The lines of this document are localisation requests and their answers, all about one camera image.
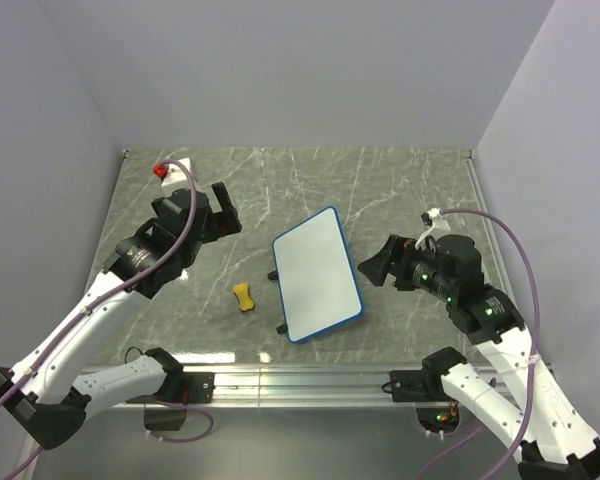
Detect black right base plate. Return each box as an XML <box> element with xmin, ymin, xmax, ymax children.
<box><xmin>381</xmin><ymin>370</ymin><xmax>452</xmax><ymax>403</ymax></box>

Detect blue framed whiteboard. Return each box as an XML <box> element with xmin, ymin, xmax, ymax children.
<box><xmin>272</xmin><ymin>206</ymin><xmax>365</xmax><ymax>344</ymax></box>

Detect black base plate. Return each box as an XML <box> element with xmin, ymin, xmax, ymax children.
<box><xmin>127</xmin><ymin>371</ymin><xmax>215</xmax><ymax>404</ymax></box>
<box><xmin>381</xmin><ymin>370</ymin><xmax>452</xmax><ymax>403</ymax></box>

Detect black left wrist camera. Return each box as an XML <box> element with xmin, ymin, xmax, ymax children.
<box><xmin>151</xmin><ymin>189</ymin><xmax>211</xmax><ymax>237</ymax></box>

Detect yellow bone shaped eraser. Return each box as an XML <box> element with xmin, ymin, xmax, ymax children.
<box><xmin>232</xmin><ymin>283</ymin><xmax>255</xmax><ymax>312</ymax></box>

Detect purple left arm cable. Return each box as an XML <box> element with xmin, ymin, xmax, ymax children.
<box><xmin>0</xmin><ymin>158</ymin><xmax>216</xmax><ymax>480</ymax></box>

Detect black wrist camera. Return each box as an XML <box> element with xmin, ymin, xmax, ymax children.
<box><xmin>151</xmin><ymin>189</ymin><xmax>211</xmax><ymax>237</ymax></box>
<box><xmin>435</xmin><ymin>234</ymin><xmax>484</xmax><ymax>290</ymax></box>

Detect aluminium right side rail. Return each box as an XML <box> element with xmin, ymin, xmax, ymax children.
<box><xmin>462</xmin><ymin>149</ymin><xmax>589</xmax><ymax>480</ymax></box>

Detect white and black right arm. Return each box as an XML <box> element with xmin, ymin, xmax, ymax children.
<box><xmin>358</xmin><ymin>235</ymin><xmax>600</xmax><ymax>479</ymax></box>

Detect aluminium rail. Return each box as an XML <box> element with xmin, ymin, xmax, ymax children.
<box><xmin>9</xmin><ymin>362</ymin><xmax>506</xmax><ymax>480</ymax></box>
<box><xmin>462</xmin><ymin>149</ymin><xmax>589</xmax><ymax>480</ymax></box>

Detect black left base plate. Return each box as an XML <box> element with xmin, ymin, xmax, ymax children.
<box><xmin>127</xmin><ymin>371</ymin><xmax>215</xmax><ymax>404</ymax></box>

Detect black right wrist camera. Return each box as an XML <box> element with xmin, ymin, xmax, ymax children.
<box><xmin>435</xmin><ymin>234</ymin><xmax>484</xmax><ymax>290</ymax></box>

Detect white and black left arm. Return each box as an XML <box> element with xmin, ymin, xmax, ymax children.
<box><xmin>0</xmin><ymin>182</ymin><xmax>242</xmax><ymax>450</ymax></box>

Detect aluminium front rail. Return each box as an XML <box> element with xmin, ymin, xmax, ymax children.
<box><xmin>9</xmin><ymin>362</ymin><xmax>506</xmax><ymax>480</ymax></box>

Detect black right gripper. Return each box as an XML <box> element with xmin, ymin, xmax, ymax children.
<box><xmin>357</xmin><ymin>233</ymin><xmax>456</xmax><ymax>301</ymax></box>

